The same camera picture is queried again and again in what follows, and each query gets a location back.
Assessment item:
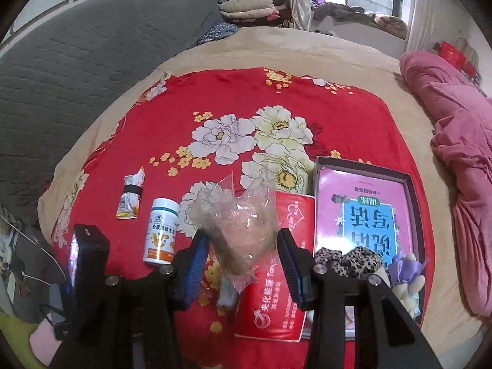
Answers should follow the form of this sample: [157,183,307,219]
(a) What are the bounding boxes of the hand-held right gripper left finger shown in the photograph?
[50,228,210,369]

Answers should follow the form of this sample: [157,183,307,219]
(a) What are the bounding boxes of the dark grey cloth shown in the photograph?
[0,204,68,323]

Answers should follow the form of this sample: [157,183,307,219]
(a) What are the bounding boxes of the blue patterned pillow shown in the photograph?
[195,22,240,47]

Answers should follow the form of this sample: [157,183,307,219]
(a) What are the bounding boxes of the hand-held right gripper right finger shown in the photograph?
[277,228,442,369]

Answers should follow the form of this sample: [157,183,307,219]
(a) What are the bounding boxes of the pink printed book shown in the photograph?
[315,167,418,333]

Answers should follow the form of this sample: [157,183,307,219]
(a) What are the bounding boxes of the yellow-green garment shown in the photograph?
[0,309,43,369]

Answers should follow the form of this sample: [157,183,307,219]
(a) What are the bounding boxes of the red floral blanket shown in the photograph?
[50,67,437,369]

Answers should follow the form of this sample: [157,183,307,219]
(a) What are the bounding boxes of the clothes pile on windowsill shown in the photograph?
[311,2,408,39]

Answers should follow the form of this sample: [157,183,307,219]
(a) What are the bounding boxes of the beige bed sheet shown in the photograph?
[36,27,485,339]

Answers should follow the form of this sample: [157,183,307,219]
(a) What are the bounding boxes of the pink quilt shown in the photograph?
[400,50,492,318]

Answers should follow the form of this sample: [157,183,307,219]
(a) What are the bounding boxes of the leopard print scrunchie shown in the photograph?
[314,247,386,279]

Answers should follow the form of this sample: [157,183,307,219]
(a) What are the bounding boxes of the purple bow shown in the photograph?
[387,251,428,287]

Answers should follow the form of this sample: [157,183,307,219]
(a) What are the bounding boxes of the white supplement bottle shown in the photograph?
[143,198,180,266]

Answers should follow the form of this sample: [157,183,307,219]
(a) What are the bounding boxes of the red tissue box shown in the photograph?
[234,191,316,342]

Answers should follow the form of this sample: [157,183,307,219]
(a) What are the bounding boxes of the stack of folded clothes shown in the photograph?
[218,0,295,28]

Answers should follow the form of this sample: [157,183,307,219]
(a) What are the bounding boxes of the person's left hand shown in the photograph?
[30,321,58,358]

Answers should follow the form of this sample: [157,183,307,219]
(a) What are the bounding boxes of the snack packet with black band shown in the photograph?
[116,166,146,220]

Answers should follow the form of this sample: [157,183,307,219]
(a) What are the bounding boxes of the clear bag with beige puff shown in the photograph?
[190,173,279,293]

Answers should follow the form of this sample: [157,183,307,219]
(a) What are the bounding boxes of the dark shallow box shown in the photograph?
[305,156,428,341]

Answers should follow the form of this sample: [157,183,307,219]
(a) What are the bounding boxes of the grey quilted headboard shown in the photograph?
[0,0,224,216]

